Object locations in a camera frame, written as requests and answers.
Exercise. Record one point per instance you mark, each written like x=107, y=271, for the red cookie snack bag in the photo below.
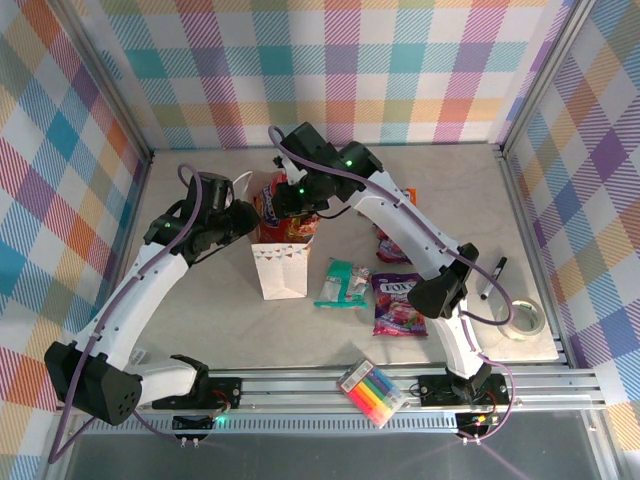
x=264, y=212

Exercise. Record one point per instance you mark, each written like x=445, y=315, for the white cartoon paper gift bag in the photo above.
x=280, y=275

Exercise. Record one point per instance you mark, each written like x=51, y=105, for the teal white snack bag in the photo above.
x=340, y=285

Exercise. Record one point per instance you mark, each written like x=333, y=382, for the purple Fox's candy bag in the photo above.
x=387, y=250
x=395, y=315

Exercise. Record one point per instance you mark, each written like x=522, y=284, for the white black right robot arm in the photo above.
x=400, y=225

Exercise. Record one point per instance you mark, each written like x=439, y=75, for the yellow orange candy bag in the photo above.
x=411, y=196

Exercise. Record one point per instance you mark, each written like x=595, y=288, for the black marker pen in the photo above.
x=487, y=291

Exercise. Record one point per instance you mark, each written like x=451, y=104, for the coloured marker pack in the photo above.
x=372, y=392

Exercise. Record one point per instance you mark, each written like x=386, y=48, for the clear tape roll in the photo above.
x=530, y=331

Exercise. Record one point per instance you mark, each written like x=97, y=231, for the aluminium left side rail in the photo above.
x=134, y=210

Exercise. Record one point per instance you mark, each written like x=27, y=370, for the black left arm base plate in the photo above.
x=230, y=390

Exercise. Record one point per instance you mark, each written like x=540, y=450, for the aluminium frame rail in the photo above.
x=300, y=390

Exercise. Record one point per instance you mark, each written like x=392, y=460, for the aluminium right side rail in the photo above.
x=521, y=200

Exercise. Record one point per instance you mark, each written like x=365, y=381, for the aluminium left frame post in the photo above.
x=105, y=75

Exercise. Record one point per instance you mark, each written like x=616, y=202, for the aluminium frame post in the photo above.
x=545, y=75
x=105, y=75

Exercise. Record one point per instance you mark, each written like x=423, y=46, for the perforated metal rail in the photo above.
x=300, y=425

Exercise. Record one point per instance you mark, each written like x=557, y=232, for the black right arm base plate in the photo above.
x=435, y=390

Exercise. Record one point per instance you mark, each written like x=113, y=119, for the aluminium right frame post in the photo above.
x=545, y=75

